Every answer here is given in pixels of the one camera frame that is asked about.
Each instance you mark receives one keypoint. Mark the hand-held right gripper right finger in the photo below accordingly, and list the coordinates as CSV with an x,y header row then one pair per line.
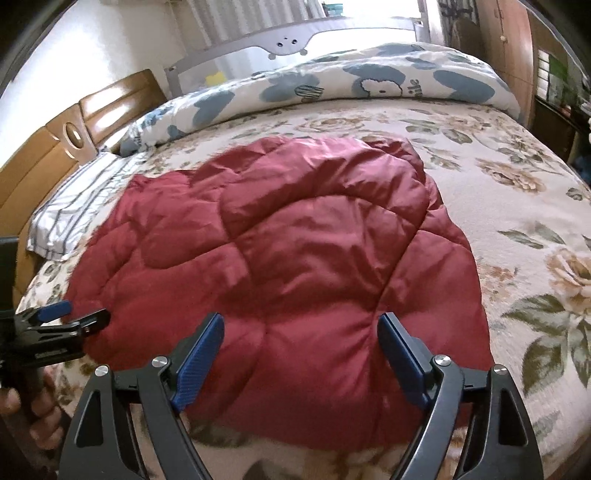
x,y
411,374

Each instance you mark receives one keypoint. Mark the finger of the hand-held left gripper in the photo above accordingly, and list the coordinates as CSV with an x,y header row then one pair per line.
x,y
53,311
92,323

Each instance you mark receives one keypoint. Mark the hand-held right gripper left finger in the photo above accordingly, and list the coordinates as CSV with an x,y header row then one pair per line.
x,y
198,364

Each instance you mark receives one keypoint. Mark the red puffer jacket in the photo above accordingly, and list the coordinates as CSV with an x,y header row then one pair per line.
x,y
286,258

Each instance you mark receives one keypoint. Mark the person's left hand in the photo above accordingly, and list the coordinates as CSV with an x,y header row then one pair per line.
x,y
44,415

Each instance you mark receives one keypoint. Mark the striped pillow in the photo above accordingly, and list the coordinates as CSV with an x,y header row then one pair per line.
x,y
78,203

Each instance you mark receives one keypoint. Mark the wooden headboard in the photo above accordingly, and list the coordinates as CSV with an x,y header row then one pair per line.
x,y
32,152

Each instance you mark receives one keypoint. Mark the floral bedspread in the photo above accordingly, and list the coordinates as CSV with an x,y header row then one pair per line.
x,y
521,221

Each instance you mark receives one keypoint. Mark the blue heart print duvet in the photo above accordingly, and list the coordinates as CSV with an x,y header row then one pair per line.
x,y
369,78

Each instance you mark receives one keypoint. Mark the dark cluttered shelf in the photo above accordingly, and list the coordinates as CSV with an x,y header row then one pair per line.
x,y
561,92

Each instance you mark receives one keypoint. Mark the wooden wardrobe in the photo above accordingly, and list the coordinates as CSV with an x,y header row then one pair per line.
x,y
505,50

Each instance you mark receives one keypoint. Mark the grey bed rail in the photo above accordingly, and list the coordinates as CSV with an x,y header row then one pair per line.
x,y
286,44

